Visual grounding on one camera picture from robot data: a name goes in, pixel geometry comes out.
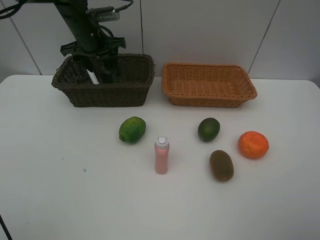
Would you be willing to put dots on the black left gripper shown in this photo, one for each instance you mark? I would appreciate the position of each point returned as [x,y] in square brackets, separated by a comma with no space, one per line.
[98,44]

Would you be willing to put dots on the black pump bottle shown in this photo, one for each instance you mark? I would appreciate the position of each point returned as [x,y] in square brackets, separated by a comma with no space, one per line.
[110,70]

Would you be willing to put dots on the white marker pink cap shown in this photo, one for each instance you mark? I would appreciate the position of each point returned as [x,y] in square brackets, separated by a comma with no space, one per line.
[93,77]

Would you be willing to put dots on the pink bottle white cap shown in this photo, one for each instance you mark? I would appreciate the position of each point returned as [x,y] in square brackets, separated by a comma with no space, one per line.
[162,147]

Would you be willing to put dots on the dark green avocado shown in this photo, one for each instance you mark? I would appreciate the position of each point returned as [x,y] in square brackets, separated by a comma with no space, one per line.
[208,129]

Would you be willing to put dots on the brown kiwi fruit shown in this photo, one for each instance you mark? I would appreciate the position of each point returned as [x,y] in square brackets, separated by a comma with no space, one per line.
[221,165]

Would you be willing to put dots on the orange tangerine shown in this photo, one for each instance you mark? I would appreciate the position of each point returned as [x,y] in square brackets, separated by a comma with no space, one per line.
[253,145]

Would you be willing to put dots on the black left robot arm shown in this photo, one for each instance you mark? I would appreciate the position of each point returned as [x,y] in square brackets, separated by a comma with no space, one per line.
[80,24]

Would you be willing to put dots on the dark brown wicker basket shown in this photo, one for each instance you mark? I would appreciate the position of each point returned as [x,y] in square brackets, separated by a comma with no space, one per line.
[136,74]

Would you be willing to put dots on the bright green lime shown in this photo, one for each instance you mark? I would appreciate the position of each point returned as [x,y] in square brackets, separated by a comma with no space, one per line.
[132,130]

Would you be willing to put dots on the orange wicker basket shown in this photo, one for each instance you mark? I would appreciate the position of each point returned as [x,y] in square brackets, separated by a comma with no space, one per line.
[207,85]

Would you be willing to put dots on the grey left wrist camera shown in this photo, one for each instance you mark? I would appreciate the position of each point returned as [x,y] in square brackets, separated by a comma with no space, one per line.
[103,14]

